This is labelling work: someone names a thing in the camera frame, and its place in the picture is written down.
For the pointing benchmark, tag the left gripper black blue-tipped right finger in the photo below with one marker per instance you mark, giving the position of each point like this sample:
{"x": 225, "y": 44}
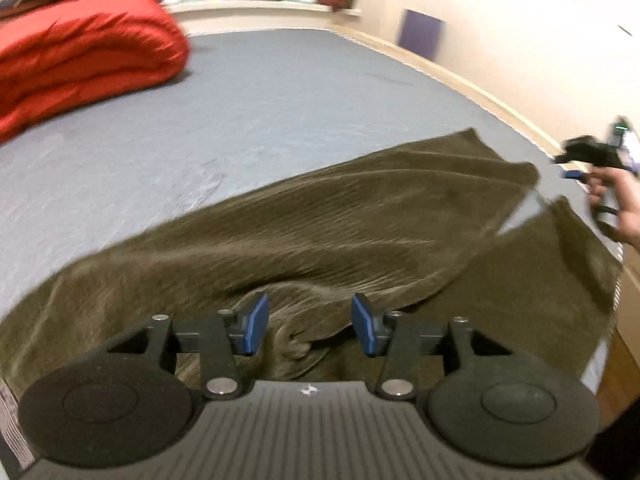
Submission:
{"x": 493, "y": 404}

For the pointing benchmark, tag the person's right hand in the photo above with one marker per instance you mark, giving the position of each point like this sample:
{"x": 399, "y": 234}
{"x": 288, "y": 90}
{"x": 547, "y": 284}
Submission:
{"x": 602, "y": 184}

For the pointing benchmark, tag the red folded quilt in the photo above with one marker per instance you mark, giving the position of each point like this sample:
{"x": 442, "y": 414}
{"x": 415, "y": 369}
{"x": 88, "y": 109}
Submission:
{"x": 78, "y": 52}

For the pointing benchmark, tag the wooden bed frame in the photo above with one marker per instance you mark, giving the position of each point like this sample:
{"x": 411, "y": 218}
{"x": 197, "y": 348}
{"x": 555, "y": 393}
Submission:
{"x": 614, "y": 372}

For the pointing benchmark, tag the purple folder on wall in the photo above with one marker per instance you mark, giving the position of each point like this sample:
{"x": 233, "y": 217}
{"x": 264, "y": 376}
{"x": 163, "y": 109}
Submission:
{"x": 420, "y": 34}

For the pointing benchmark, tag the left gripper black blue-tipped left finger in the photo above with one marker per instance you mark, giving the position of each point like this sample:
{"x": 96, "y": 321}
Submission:
{"x": 139, "y": 393}

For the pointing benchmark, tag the olive corduroy pants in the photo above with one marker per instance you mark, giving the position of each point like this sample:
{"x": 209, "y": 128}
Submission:
{"x": 418, "y": 227}

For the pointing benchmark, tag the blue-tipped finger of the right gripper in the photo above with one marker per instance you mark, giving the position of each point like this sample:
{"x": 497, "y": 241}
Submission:
{"x": 573, "y": 175}

